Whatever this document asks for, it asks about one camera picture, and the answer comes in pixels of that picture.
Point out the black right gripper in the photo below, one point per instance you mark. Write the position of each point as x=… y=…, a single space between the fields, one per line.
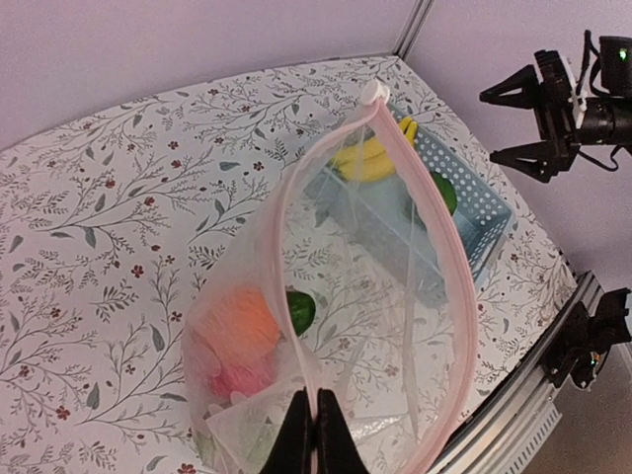
x=558 y=148

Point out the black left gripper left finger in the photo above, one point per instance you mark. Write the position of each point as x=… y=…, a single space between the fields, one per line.
x=292 y=450

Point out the clear zip top bag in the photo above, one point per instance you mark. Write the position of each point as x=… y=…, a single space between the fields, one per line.
x=398 y=354

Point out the green toy bell pepper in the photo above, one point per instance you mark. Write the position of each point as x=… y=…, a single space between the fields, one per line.
x=447 y=191

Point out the orange green toy mango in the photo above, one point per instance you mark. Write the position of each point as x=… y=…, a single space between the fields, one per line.
x=302 y=310

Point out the yellow toy banana bunch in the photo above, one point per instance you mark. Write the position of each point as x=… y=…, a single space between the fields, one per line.
x=367 y=162

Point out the floral patterned table mat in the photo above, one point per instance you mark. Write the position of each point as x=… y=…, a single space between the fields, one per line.
x=110 y=223

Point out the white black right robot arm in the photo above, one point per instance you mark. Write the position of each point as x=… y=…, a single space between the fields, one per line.
x=586 y=116

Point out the right aluminium corner post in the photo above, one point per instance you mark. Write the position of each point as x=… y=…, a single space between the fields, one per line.
x=412 y=28

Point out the orange toy orange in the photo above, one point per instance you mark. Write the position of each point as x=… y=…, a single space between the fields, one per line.
x=239 y=326

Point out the aluminium front rail frame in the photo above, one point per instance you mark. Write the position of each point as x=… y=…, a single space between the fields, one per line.
x=507 y=430

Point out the red toy apple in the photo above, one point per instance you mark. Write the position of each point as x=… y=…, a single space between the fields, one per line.
x=248 y=379

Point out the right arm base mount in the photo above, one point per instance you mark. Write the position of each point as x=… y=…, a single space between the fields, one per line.
x=584 y=341

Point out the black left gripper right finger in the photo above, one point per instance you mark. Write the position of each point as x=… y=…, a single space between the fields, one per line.
x=335 y=447

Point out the blue perforated plastic basket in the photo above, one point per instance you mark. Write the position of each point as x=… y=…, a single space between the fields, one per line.
x=383 y=219

